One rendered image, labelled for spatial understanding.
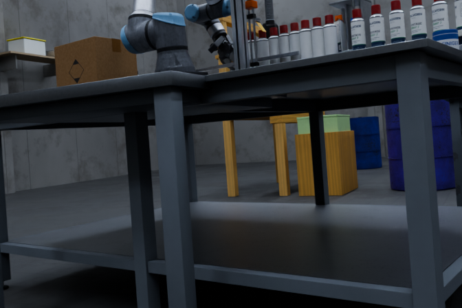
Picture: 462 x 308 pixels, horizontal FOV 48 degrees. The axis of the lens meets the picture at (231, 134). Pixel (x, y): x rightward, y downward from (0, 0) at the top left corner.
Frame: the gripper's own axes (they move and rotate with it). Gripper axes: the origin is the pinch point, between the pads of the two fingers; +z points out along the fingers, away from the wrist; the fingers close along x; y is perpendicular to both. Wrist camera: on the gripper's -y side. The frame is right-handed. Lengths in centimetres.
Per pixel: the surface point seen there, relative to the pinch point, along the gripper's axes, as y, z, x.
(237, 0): -16.3, -14.3, -25.4
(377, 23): -2, 26, -62
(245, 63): -15.1, 8.2, -13.1
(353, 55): -65, 52, -66
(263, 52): -1.1, 3.4, -16.2
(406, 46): -65, 58, -78
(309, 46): -1.8, 15.4, -34.7
